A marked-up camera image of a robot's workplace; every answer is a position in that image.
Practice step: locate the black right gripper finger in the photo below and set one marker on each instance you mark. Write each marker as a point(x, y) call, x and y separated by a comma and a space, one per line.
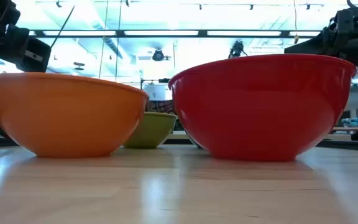
point(309, 45)

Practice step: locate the white cylindrical bucket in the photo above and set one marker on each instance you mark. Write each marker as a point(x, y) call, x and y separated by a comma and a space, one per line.
point(155, 92)

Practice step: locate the orange plastic bowl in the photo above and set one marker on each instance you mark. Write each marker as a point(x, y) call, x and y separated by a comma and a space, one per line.
point(64, 115)

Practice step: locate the light wooden desk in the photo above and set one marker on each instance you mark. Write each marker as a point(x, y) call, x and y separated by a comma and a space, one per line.
point(353, 128)

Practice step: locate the large red plastic bowl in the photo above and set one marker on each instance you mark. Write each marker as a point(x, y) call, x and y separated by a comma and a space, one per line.
point(259, 109)

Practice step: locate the small green plastic bowl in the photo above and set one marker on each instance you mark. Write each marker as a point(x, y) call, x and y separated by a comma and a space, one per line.
point(151, 130)

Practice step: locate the black ceiling light track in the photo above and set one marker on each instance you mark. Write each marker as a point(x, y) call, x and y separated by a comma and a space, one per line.
point(197, 4)

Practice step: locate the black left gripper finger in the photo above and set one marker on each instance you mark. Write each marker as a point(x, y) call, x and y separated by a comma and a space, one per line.
point(34, 57)

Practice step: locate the patterned dark red cloth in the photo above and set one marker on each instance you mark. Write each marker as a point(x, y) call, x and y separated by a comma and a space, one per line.
point(162, 106)

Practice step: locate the thin black slanted rod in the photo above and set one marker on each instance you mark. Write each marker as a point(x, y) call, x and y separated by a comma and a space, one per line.
point(62, 27)

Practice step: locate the black overhead frame beam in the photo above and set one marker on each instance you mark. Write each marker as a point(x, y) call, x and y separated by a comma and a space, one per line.
point(166, 33)

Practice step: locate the black metal stand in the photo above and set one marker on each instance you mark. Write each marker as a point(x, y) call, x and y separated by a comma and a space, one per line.
point(149, 80)

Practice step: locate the black hanging ceiling device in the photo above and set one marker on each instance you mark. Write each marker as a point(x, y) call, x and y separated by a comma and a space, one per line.
point(236, 49)

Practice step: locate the round black ceiling camera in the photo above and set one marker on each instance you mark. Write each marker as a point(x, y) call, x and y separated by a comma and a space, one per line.
point(158, 55)

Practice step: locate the teal object on desk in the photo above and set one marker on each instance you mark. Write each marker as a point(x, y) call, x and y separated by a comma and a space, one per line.
point(354, 122)

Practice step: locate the long wooden bench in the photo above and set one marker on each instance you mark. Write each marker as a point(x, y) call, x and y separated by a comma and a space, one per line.
point(177, 136)

